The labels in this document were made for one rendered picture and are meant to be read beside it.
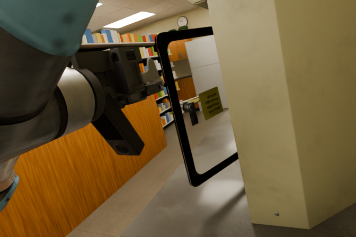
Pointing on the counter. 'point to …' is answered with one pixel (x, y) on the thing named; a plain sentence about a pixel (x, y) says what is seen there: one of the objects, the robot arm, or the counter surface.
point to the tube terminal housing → (289, 88)
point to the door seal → (179, 105)
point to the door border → (174, 100)
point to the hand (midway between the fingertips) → (157, 85)
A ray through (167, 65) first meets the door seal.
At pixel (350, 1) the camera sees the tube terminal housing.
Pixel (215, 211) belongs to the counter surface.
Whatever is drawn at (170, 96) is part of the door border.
